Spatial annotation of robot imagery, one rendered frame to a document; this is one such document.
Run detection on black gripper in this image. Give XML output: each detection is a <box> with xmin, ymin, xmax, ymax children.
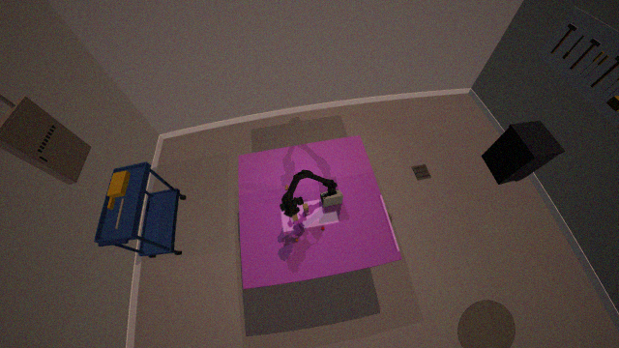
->
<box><xmin>280</xmin><ymin>197</ymin><xmax>304</xmax><ymax>212</ymax></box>

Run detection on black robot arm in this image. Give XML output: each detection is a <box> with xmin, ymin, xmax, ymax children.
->
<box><xmin>281</xmin><ymin>170</ymin><xmax>338</xmax><ymax>218</ymax></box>

